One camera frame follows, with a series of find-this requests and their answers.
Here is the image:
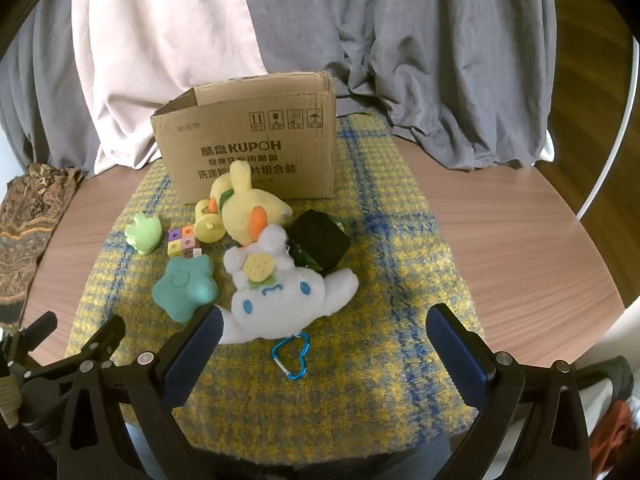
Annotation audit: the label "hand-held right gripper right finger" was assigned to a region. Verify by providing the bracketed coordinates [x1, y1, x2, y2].
[426, 303, 592, 480]

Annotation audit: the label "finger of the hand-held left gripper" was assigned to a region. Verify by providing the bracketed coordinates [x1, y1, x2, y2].
[6, 311, 58, 362]
[65, 315, 127, 367]

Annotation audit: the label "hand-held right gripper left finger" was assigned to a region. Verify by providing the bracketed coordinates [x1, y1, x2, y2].
[57, 305, 225, 480]

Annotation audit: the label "white dog plush toy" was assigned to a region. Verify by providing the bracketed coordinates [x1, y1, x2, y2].
[217, 225, 360, 346]

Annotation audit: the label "light green frog toy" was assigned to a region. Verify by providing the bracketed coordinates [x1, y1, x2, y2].
[125, 212, 163, 255]

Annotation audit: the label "yellow duck plush toy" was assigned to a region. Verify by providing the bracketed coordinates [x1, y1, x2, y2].
[210, 164, 294, 249]

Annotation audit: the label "brown cardboard box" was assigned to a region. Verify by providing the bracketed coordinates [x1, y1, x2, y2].
[151, 71, 337, 204]

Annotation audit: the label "teal star toy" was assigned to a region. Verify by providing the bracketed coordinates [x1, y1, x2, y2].
[152, 255, 219, 324]

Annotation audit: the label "blue heart carabiner clip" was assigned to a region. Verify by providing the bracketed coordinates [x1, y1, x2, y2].
[271, 335, 312, 381]

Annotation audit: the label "multicolour linking cubes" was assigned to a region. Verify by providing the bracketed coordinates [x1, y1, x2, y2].
[167, 226, 197, 258]

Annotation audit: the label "yellow blue plaid mat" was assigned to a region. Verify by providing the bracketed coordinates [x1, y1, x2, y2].
[65, 112, 486, 466]

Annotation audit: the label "brown patterned cloth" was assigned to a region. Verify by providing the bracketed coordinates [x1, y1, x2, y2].
[0, 162, 87, 333]

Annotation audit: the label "small yellow plastic toy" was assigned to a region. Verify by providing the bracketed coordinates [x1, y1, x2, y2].
[194, 199, 227, 245]

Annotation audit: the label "green glossy wrapper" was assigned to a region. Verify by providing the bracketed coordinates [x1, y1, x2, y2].
[287, 212, 347, 270]

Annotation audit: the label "black cube box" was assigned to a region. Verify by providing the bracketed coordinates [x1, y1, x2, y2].
[289, 208, 352, 276]

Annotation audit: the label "red orange cloth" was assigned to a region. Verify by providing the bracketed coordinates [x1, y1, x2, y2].
[590, 402, 640, 463]

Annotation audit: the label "grey draped cloth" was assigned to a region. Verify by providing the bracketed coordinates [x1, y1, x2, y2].
[0, 0, 101, 176]
[237, 0, 558, 168]

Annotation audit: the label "white curved tube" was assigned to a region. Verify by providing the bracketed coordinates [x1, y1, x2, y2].
[575, 40, 640, 220]

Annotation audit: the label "pale pink draped cloth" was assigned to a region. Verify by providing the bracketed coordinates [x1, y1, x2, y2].
[72, 0, 269, 176]

